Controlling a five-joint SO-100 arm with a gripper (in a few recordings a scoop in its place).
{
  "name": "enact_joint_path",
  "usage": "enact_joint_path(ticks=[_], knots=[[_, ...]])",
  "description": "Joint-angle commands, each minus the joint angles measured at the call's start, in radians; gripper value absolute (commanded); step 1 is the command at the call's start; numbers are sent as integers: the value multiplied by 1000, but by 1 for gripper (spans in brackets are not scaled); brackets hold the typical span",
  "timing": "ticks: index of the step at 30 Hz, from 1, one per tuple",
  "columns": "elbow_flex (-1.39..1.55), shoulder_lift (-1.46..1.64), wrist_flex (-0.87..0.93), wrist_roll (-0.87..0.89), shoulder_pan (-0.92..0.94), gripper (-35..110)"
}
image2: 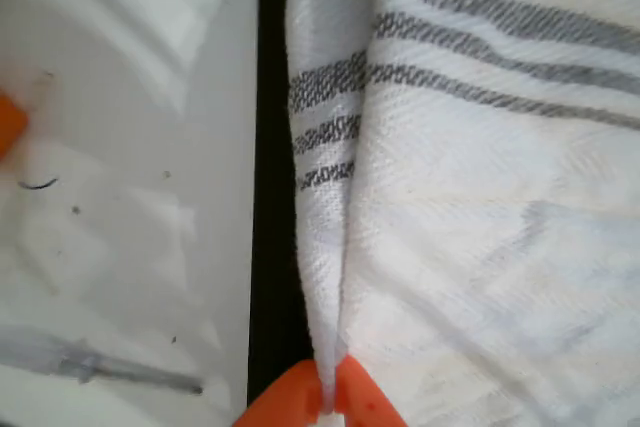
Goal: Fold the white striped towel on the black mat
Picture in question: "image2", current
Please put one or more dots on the white grey-striped towel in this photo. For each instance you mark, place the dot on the white grey-striped towel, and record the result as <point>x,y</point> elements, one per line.
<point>450,227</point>

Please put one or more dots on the orange flat scrap piece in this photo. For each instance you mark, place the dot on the orange flat scrap piece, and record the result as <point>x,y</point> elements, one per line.
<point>11,124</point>

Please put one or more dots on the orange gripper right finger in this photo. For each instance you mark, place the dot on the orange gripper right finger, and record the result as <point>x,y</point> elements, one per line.
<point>365,397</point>

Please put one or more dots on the dark grey desk mat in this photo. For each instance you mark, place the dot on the dark grey desk mat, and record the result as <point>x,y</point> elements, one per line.
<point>272,197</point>

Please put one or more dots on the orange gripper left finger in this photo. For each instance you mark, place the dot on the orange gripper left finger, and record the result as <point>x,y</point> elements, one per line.
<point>290,397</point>

